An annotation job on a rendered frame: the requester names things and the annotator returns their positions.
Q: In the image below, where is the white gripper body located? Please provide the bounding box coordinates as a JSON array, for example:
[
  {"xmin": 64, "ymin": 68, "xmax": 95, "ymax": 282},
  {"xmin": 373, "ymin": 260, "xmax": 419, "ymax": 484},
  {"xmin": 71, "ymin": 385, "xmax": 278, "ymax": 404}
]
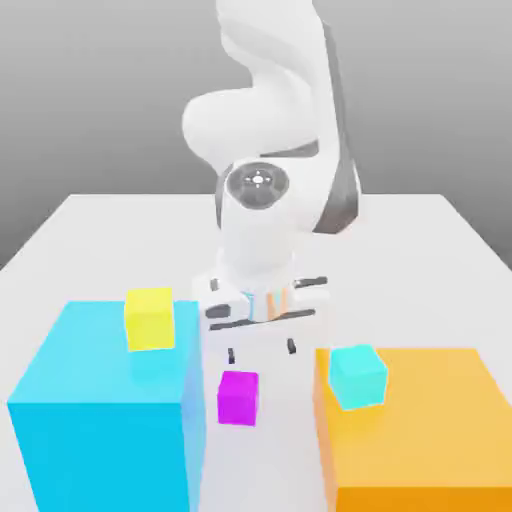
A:
[{"xmin": 200, "ymin": 297, "xmax": 330, "ymax": 350}]

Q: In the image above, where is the small magenta cube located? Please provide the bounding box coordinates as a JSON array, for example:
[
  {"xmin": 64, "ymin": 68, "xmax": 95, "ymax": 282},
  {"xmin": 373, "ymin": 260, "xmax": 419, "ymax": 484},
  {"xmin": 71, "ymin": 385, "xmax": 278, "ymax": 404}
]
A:
[{"xmin": 216, "ymin": 370, "xmax": 260, "ymax": 428}]

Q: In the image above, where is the large blue box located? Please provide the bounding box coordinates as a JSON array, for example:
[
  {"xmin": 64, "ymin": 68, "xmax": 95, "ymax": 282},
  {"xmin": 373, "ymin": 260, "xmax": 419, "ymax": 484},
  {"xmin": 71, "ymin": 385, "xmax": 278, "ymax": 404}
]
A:
[{"xmin": 6, "ymin": 299, "xmax": 208, "ymax": 512}]

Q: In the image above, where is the small cyan cube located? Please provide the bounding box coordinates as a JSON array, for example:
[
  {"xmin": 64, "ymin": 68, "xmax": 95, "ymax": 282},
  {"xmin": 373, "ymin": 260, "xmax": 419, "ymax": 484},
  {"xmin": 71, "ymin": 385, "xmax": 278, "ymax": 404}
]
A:
[{"xmin": 328, "ymin": 343, "xmax": 390, "ymax": 412}]

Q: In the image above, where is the large orange box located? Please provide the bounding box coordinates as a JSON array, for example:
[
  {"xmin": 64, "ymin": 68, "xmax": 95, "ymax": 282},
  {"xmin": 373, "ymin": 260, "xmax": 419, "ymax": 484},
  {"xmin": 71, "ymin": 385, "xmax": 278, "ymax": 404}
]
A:
[{"xmin": 312, "ymin": 346, "xmax": 512, "ymax": 512}]

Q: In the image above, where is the small yellow cube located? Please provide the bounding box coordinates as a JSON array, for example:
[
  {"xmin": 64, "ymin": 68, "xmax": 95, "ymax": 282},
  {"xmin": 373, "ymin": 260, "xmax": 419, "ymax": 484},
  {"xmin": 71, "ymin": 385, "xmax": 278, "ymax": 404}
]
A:
[{"xmin": 123, "ymin": 286, "xmax": 177, "ymax": 354}]

